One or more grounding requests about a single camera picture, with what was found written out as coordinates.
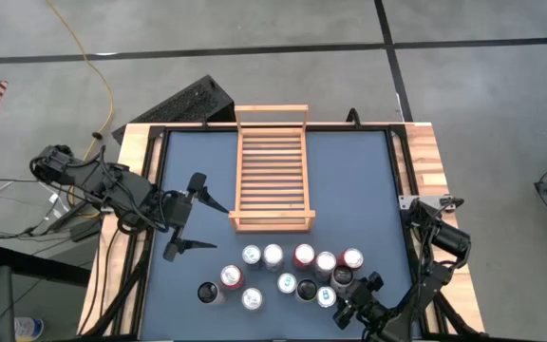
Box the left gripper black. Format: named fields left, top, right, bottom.
left=160, top=171, right=231, bottom=263

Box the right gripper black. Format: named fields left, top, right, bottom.
left=331, top=271, right=388, bottom=332

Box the white Celsius can black lid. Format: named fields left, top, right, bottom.
left=330, top=265, right=356, bottom=298
left=294, top=278, right=319, bottom=304
left=197, top=281, right=227, bottom=305

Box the Red Bull Sugarfree can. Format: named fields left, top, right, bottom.
left=276, top=272, right=298, bottom=295
left=315, top=286, right=338, bottom=309

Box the blue silver Red Bull can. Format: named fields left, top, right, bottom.
left=241, top=244, right=263, bottom=270

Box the wooden slatted shelf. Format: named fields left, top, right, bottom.
left=228, top=104, right=316, bottom=234

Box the red Fanta can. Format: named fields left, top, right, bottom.
left=292, top=243, right=316, bottom=271
left=337, top=247, right=365, bottom=272

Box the silver Diet Coke can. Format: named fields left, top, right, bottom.
left=240, top=287, right=265, bottom=313
left=262, top=243, right=285, bottom=272
left=313, top=251, right=338, bottom=282

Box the red soda can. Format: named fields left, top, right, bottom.
left=219, top=264, right=245, bottom=291

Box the blue-grey table mat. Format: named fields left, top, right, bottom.
left=139, top=128, right=424, bottom=341

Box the white blue floor bottle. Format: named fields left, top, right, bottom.
left=14, top=316, right=46, bottom=341

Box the silver metal bracket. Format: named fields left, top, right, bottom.
left=398, top=193, right=455, bottom=211

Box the yellow floor cable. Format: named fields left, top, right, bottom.
left=45, top=0, right=116, bottom=219

